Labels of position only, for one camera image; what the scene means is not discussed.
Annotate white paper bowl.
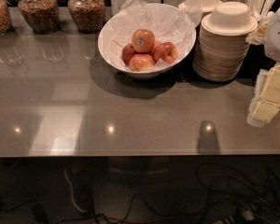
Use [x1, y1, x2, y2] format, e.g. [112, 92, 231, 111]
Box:
[202, 2, 258, 35]
[178, 0, 221, 13]

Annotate white cable on floor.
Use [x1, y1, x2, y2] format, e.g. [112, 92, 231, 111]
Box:
[63, 167, 90, 215]

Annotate middle glass cereal jar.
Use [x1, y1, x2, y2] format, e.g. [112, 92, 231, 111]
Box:
[18, 0, 60, 34]

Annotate right glass cereal jar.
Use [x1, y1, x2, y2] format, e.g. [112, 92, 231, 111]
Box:
[67, 0, 105, 34]

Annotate white ceramic bowl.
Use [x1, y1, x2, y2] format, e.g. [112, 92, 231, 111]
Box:
[97, 2, 197, 80]

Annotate right red apple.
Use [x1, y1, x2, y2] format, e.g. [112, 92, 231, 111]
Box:
[152, 42, 178, 64]

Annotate front white paper bowl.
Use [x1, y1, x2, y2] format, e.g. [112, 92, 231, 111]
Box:
[202, 2, 258, 35]

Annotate left dark red apple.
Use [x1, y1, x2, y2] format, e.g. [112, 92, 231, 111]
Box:
[121, 43, 136, 65]

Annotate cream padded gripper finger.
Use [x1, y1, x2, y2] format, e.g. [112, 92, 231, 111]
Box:
[246, 63, 280, 127]

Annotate stack of brown paper plates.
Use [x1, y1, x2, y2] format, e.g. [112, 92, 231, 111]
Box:
[192, 23, 251, 83]

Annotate red yellow apple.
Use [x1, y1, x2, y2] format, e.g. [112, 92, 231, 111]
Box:
[129, 53, 155, 71]
[132, 29, 155, 53]

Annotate rear white paper bowl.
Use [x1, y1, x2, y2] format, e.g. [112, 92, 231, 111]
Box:
[178, 0, 221, 13]

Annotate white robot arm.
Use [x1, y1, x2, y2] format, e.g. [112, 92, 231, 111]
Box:
[246, 8, 280, 127]

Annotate black cables on floor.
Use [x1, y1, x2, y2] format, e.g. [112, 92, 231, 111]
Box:
[0, 161, 280, 224]

